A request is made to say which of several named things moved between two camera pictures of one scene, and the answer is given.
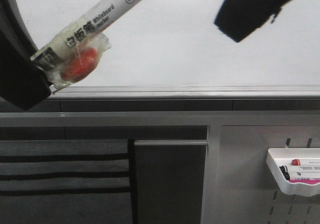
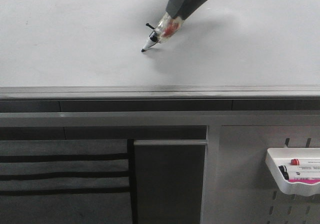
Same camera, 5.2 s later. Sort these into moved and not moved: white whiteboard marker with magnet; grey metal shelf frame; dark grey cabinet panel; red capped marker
Moved: white whiteboard marker with magnet
Not moved: grey metal shelf frame; red capped marker; dark grey cabinet panel
